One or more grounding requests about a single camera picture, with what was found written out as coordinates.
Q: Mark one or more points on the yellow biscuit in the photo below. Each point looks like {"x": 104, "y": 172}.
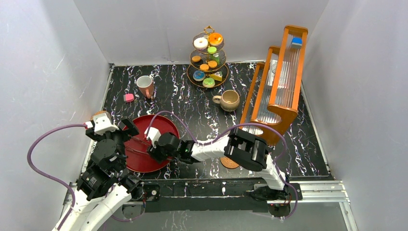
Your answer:
{"x": 204, "y": 67}
{"x": 196, "y": 58}
{"x": 212, "y": 64}

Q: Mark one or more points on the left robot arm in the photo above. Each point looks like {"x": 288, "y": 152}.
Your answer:
{"x": 103, "y": 187}

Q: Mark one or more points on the three-tier glass cake stand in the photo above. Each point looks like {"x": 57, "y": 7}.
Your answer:
{"x": 205, "y": 58}

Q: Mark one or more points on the blue white donut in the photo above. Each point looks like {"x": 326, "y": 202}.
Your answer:
{"x": 199, "y": 75}

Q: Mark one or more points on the green macaron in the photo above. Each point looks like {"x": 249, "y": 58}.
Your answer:
{"x": 211, "y": 50}

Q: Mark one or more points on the blue eraser block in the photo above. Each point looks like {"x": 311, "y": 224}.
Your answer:
{"x": 296, "y": 43}

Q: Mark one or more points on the beige mug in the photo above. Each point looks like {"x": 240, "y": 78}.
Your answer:
{"x": 228, "y": 100}

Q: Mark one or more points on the pink mug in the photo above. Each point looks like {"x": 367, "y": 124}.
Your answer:
{"x": 146, "y": 86}

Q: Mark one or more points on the pink grey eraser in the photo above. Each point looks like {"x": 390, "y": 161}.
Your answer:
{"x": 128, "y": 97}

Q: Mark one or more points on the orange donut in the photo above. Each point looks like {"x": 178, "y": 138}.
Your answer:
{"x": 215, "y": 39}

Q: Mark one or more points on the orange wooden rack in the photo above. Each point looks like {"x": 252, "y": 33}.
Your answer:
{"x": 273, "y": 96}

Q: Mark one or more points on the woven coaster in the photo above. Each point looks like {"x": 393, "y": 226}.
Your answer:
{"x": 228, "y": 163}
{"x": 97, "y": 113}

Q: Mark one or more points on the green triangular cake slice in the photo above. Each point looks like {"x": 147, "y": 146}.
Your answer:
{"x": 215, "y": 57}

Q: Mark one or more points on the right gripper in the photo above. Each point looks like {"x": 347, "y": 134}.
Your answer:
{"x": 155, "y": 153}

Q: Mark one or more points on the woven coaster front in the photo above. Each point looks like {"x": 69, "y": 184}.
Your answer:
{"x": 228, "y": 163}

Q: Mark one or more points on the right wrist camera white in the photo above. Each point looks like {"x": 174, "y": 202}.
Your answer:
{"x": 152, "y": 134}

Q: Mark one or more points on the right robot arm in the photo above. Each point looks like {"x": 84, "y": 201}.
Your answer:
{"x": 243, "y": 148}

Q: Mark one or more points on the yellow layered cake slice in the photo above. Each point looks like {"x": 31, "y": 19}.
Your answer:
{"x": 217, "y": 76}

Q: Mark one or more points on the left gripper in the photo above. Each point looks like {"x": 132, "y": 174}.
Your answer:
{"x": 126, "y": 128}

